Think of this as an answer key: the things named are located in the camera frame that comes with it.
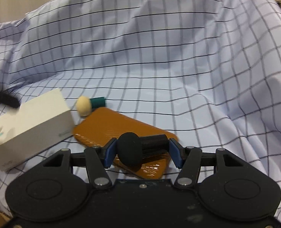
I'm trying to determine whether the white cardboard box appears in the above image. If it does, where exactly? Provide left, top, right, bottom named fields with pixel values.
left=0, top=88, right=74, bottom=172

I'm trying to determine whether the black cylindrical handle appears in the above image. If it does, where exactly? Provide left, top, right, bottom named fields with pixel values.
left=116, top=132, right=170, bottom=169

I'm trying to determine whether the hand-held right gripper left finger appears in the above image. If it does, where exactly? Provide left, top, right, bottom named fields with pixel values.
left=39, top=138, right=119, bottom=189

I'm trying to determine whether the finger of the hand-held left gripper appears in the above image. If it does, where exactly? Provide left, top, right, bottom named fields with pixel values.
left=0, top=66, right=20, bottom=109

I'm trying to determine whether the beige wooden ball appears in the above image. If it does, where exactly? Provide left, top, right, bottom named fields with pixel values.
left=75, top=96, right=93, bottom=117

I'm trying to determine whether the checked light blue sheet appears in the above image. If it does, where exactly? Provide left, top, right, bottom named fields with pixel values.
left=0, top=0, right=281, bottom=226

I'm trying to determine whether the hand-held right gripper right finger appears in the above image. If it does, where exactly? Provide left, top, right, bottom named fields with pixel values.
left=168, top=138, right=246, bottom=189

